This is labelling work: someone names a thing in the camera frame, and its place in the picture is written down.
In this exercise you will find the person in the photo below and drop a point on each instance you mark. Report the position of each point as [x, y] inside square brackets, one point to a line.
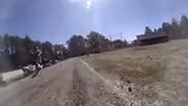
[38, 58]

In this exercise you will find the trees behind building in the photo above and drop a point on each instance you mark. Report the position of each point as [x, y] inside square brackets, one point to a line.
[179, 26]

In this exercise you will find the dry brown grass field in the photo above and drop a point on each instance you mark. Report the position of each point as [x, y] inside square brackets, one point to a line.
[157, 72]

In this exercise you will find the row of dark trees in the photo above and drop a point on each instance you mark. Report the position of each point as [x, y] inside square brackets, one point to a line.
[21, 50]

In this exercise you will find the low brown building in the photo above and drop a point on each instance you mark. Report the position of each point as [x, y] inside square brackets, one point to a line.
[152, 38]

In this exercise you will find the pale roadside ground strip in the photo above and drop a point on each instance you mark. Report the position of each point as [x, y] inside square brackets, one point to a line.
[10, 76]

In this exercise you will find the grey gravel dirt road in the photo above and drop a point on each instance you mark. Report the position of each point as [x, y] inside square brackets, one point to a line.
[52, 93]

